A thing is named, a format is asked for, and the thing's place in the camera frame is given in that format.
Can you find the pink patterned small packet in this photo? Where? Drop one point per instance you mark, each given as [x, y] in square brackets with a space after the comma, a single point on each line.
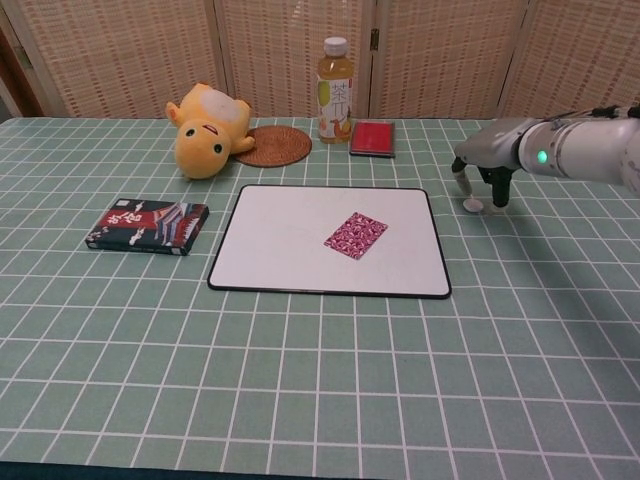
[356, 236]

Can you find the red ink pad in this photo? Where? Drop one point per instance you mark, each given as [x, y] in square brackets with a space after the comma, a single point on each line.
[372, 137]

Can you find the black red snack packet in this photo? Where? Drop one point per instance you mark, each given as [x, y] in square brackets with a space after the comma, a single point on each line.
[145, 227]

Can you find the white rectangular board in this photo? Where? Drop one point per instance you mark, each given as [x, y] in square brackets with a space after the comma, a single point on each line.
[280, 250]

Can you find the small white round cap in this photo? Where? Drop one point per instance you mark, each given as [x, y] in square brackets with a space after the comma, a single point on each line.
[472, 205]

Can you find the green checked tablecloth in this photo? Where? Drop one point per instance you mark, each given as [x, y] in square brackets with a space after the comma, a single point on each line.
[320, 375]

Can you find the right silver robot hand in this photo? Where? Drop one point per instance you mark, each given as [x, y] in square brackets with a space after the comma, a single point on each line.
[492, 147]

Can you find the yellow plush toy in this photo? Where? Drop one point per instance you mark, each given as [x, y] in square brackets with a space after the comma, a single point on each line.
[200, 145]

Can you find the bamboo folding screen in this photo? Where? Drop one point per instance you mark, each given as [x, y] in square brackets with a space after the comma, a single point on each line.
[125, 50]

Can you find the round woven brown coaster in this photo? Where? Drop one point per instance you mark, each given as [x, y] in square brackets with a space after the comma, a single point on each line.
[280, 147]

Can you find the yellow tea bottle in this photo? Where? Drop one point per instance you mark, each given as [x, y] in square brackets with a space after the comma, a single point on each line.
[336, 100]

